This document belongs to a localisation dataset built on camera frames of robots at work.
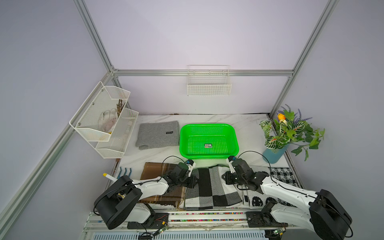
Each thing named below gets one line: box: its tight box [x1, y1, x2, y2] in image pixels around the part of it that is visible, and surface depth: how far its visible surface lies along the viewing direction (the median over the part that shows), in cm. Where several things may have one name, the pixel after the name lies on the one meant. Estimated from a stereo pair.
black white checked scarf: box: [184, 165, 243, 210], surface depth 81 cm
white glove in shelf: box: [98, 108, 118, 134], surface depth 78 cm
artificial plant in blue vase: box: [259, 104, 325, 164], surface depth 71 cm
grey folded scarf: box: [135, 120, 180, 150], surface depth 106 cm
